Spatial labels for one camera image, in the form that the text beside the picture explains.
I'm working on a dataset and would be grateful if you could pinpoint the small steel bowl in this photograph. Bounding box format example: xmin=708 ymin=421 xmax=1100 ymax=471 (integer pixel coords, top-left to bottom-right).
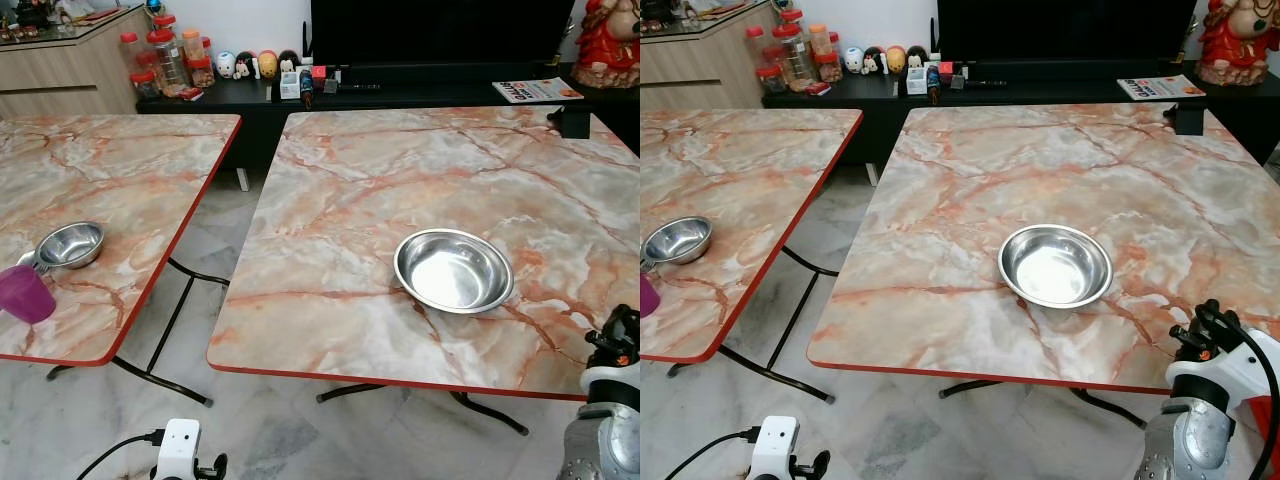
xmin=643 ymin=216 xmax=714 ymax=267
xmin=33 ymin=221 xmax=106 ymax=272

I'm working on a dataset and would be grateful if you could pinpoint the red stool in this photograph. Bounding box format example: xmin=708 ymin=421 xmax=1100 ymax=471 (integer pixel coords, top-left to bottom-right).
xmin=1243 ymin=395 xmax=1274 ymax=447

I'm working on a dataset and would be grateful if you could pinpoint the large shallow steel bowl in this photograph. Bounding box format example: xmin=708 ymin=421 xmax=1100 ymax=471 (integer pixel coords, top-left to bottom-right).
xmin=998 ymin=224 xmax=1114 ymax=310
xmin=393 ymin=228 xmax=515 ymax=316

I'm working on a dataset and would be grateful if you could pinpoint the marble-pattern red-edged folding table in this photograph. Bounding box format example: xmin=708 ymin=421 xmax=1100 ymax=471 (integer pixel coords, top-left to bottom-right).
xmin=640 ymin=108 xmax=864 ymax=403
xmin=207 ymin=108 xmax=641 ymax=437
xmin=0 ymin=114 xmax=242 ymax=408
xmin=807 ymin=103 xmax=1280 ymax=431

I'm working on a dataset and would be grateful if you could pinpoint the black box-shaped table clamp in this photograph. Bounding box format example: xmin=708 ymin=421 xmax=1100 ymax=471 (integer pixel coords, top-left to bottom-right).
xmin=1163 ymin=102 xmax=1207 ymax=136
xmin=547 ymin=106 xmax=593 ymax=140

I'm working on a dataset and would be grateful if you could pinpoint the white and orange magazine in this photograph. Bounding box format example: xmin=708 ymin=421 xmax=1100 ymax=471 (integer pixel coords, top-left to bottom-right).
xmin=492 ymin=77 xmax=585 ymax=105
xmin=1117 ymin=74 xmax=1208 ymax=102

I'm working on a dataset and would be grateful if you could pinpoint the light wooden cabinet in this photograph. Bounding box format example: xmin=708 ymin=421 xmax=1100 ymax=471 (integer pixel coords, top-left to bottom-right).
xmin=0 ymin=3 xmax=154 ymax=120
xmin=640 ymin=3 xmax=779 ymax=113

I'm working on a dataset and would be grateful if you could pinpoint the red figurine statue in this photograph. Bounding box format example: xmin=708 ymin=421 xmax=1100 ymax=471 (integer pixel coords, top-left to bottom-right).
xmin=571 ymin=0 xmax=641 ymax=90
xmin=1197 ymin=0 xmax=1280 ymax=87

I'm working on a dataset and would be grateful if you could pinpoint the large clear jar red lid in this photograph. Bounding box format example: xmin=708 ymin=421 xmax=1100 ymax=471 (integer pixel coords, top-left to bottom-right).
xmin=772 ymin=24 xmax=816 ymax=93
xmin=146 ymin=29 xmax=192 ymax=98

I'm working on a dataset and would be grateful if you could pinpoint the black flat television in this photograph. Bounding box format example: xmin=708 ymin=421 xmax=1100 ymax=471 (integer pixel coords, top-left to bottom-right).
xmin=309 ymin=0 xmax=579 ymax=87
xmin=936 ymin=0 xmax=1199 ymax=83

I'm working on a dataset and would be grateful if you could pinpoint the black low television console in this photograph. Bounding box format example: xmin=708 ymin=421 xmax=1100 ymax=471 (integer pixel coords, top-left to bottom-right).
xmin=762 ymin=66 xmax=1280 ymax=186
xmin=136 ymin=72 xmax=641 ymax=191

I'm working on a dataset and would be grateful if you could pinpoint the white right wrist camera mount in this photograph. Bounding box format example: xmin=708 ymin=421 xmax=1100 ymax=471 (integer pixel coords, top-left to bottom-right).
xmin=581 ymin=360 xmax=641 ymax=398
xmin=1165 ymin=326 xmax=1280 ymax=421

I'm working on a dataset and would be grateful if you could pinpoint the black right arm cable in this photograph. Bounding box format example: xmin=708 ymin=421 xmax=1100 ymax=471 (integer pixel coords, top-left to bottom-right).
xmin=1235 ymin=318 xmax=1280 ymax=479

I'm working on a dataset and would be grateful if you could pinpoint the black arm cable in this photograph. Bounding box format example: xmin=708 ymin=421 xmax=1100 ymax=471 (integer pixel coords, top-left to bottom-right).
xmin=1235 ymin=318 xmax=1280 ymax=479
xmin=665 ymin=427 xmax=763 ymax=480
xmin=75 ymin=429 xmax=166 ymax=480

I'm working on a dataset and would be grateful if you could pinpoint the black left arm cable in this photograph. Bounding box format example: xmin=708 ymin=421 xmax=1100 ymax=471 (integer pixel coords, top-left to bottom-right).
xmin=75 ymin=429 xmax=166 ymax=480
xmin=665 ymin=427 xmax=763 ymax=480

